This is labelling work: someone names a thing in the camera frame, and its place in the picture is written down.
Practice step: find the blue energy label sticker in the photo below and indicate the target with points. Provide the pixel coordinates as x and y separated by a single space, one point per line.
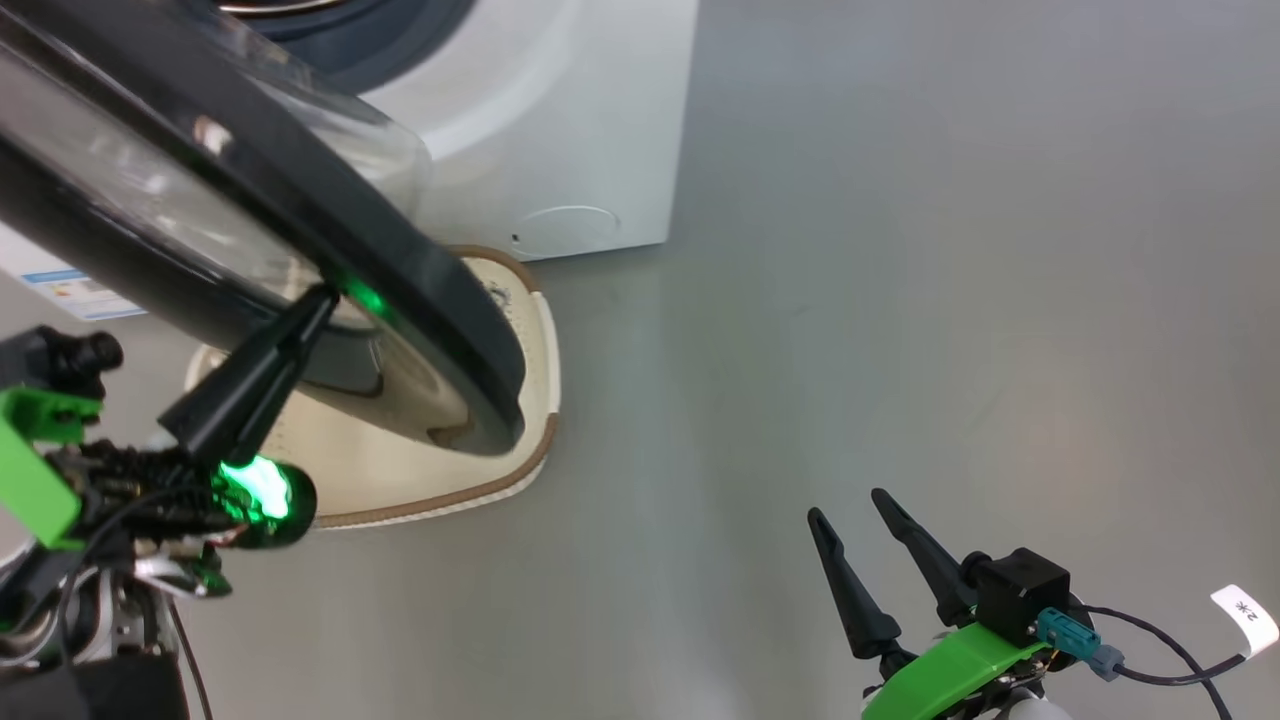
80 295

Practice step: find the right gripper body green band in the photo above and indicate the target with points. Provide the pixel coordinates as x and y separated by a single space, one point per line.
950 670

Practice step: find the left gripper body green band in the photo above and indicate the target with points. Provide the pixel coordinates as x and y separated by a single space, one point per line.
40 480

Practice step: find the teal right camera connector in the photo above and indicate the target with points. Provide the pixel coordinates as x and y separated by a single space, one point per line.
1075 640

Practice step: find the grey rubber door gasket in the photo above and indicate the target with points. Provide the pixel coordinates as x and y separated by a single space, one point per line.
400 40

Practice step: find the cream perforated laundry basket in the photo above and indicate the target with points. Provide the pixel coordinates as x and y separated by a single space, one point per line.
520 400

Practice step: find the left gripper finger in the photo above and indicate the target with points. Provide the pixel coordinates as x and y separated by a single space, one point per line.
250 390

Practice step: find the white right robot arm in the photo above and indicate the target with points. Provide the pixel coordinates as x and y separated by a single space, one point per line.
1040 710

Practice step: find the black round washer door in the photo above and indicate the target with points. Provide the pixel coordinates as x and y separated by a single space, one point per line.
300 200

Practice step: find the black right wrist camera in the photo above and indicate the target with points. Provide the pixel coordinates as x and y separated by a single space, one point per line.
1025 590

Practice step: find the round white filter cover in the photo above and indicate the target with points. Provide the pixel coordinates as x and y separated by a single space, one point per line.
565 230

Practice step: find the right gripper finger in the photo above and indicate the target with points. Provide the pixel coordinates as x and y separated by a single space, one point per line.
935 565
860 610

